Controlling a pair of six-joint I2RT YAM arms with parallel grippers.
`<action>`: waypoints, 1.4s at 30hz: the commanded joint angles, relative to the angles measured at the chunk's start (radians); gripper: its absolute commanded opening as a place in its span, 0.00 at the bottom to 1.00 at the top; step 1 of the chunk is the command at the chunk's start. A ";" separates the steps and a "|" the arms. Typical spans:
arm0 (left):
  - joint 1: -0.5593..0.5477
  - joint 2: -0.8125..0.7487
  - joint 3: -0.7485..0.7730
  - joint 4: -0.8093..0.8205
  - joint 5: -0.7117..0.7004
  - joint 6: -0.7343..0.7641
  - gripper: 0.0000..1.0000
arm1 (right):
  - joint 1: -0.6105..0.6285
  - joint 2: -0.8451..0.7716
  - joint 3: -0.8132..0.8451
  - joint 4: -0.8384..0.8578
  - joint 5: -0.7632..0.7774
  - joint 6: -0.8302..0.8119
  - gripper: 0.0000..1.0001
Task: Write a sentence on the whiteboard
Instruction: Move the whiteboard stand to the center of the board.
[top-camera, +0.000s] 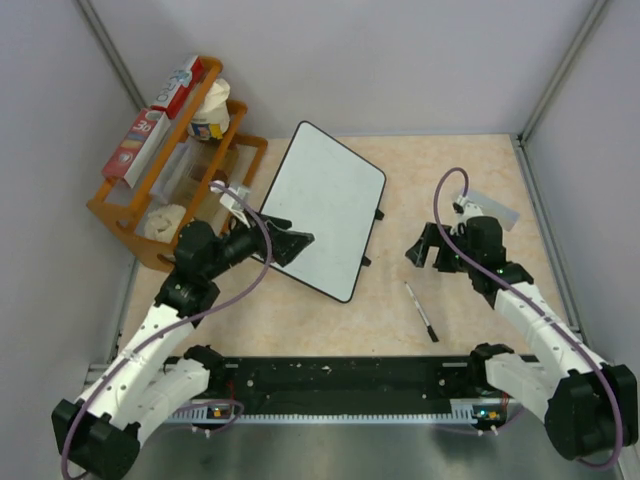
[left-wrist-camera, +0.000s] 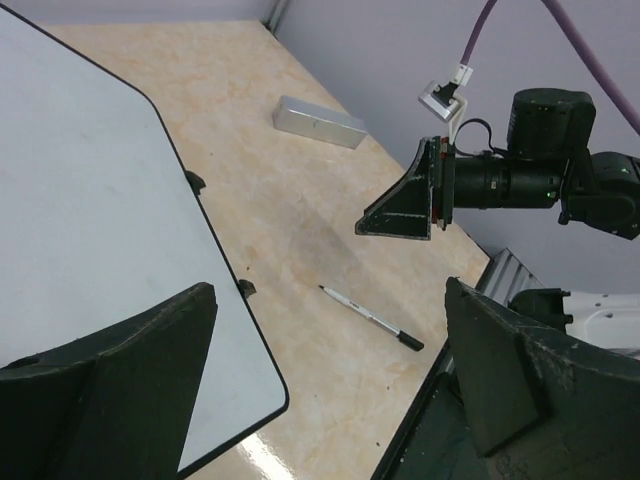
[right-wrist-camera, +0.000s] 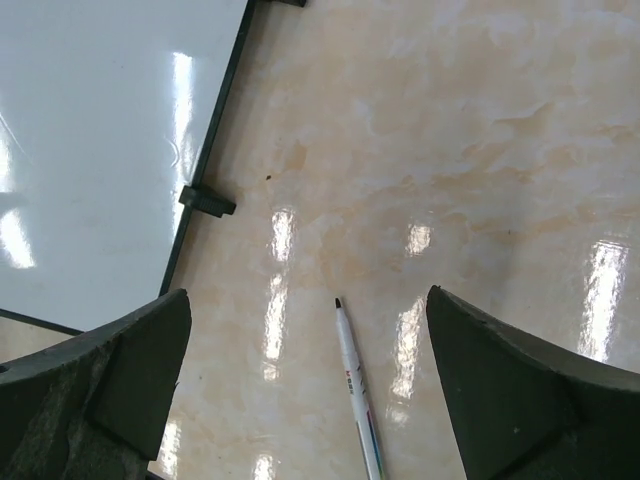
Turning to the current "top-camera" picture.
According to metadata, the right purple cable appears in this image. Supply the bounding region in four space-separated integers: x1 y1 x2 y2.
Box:
432 167 624 470

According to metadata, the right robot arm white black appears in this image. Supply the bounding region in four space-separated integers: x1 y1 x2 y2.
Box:
405 216 639 460

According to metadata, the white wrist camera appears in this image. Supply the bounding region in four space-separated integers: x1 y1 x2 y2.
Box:
452 195 474 216
220 183 251 227

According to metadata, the red white foil box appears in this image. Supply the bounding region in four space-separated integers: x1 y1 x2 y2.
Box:
149 55 205 119

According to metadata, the grey slotted cable duct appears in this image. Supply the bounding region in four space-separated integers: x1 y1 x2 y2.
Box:
165 400 506 426

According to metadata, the orange wooden rack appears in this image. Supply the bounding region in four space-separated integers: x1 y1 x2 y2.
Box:
85 55 269 273

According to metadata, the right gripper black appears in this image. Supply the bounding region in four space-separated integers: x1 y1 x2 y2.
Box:
405 222 479 274

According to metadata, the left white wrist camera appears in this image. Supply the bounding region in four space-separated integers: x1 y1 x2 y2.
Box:
220 183 251 227

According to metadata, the white whiteboard black frame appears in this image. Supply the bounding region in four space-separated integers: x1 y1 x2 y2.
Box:
261 121 386 303

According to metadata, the white marker pen black cap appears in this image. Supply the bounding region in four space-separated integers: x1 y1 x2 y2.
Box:
404 282 439 343

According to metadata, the red white wrap box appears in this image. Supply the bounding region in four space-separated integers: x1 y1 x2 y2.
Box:
101 108 170 188

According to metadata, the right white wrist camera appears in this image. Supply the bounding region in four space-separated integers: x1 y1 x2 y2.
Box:
452 195 474 216

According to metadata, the clear box of brown items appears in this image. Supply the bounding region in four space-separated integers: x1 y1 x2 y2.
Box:
150 137 239 223

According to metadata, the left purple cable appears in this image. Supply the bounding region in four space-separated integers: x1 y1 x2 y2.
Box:
60 180 274 480

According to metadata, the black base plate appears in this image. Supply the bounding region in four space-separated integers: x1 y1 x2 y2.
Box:
187 347 503 413

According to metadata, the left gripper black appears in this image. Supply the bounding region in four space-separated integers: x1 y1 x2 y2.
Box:
204 205 313 280

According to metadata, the grey whiteboard eraser block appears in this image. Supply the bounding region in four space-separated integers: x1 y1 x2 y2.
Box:
459 189 520 231

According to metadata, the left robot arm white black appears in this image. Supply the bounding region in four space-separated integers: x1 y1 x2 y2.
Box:
52 214 314 479

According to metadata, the purple cable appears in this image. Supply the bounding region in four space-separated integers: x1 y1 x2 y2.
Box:
432 167 624 470
60 180 274 480

